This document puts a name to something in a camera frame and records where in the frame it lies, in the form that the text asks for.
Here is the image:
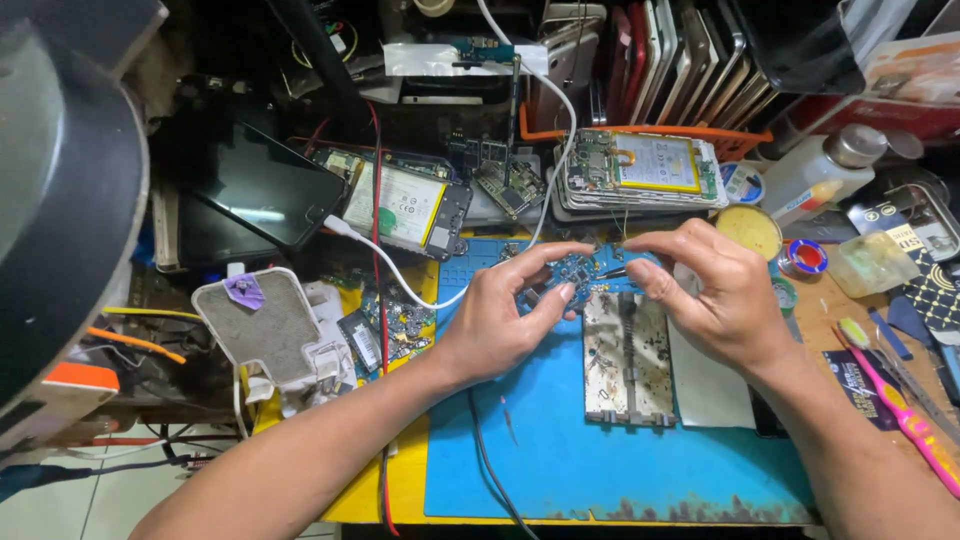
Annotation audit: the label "person's left hand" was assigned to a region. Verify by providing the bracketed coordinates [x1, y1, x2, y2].
[438, 240, 597, 388]

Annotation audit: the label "person's right hand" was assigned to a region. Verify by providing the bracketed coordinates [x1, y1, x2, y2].
[622, 217, 798, 378]

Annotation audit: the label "blue phone circuit board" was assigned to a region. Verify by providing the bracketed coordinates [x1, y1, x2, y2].
[516, 243, 663, 313]

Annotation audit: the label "green solder spool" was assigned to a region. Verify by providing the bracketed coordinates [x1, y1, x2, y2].
[770, 276, 801, 318]

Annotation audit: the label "tin of yellow flux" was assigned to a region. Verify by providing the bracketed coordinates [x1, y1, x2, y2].
[712, 204, 786, 264]

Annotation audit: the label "pile of small phone parts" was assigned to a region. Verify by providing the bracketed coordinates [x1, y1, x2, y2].
[336, 283, 438, 378]

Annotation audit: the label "blue red solder spool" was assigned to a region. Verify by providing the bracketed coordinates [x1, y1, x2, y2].
[778, 238, 830, 278]

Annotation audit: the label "white cloth pad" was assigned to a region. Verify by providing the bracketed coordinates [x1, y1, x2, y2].
[666, 262, 757, 430]

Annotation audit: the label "metal circuit board holder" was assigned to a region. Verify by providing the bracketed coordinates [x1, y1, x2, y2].
[582, 291, 678, 429]

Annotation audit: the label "small green circuit boards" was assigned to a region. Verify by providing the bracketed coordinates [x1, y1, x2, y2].
[471, 156, 549, 221]

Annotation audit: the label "white bottle with metal cap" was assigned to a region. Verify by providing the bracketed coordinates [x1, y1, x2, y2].
[759, 123, 891, 228]

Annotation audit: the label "black printed card packet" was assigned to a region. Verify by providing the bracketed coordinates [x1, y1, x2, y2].
[821, 348, 903, 433]

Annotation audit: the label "clear plastic container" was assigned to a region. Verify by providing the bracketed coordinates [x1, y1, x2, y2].
[827, 230, 921, 300]

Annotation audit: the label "opened phone with white battery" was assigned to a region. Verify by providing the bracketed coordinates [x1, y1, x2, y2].
[309, 146, 475, 261]

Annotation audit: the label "stack of opened phones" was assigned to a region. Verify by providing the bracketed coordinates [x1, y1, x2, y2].
[549, 128, 730, 224]

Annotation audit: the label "blue silicone work mat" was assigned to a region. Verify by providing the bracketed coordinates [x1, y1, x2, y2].
[423, 236, 820, 526]

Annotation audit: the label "blue pry tool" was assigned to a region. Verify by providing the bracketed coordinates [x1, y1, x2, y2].
[867, 305, 915, 363]

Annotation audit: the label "pink yellow toothbrush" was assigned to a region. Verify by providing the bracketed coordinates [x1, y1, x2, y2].
[834, 316, 960, 501]

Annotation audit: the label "steel tweezers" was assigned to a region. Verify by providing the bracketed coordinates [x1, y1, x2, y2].
[873, 324, 960, 445]

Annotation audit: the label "white stand with grey mesh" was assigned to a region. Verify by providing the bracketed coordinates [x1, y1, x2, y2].
[190, 267, 358, 412]

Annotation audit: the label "orange basket of phones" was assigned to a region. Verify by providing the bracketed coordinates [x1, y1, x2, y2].
[517, 0, 775, 163]

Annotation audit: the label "black smartphone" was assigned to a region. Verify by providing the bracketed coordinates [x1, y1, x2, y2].
[189, 122, 351, 253]

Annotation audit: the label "silver bag with blue board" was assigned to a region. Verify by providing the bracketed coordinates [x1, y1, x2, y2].
[381, 36, 550, 78]

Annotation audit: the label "orange white box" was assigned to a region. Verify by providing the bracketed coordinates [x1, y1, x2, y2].
[39, 361, 122, 425]

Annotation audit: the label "large black lamp head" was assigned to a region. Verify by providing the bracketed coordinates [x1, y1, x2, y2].
[0, 0, 170, 455]

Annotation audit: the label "black cable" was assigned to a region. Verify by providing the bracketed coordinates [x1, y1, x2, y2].
[468, 386, 541, 540]

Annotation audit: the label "red wire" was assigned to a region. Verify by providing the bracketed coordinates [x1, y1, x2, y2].
[364, 99, 402, 538]

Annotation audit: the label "white charging cable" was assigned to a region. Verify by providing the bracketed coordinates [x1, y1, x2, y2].
[322, 0, 580, 311]

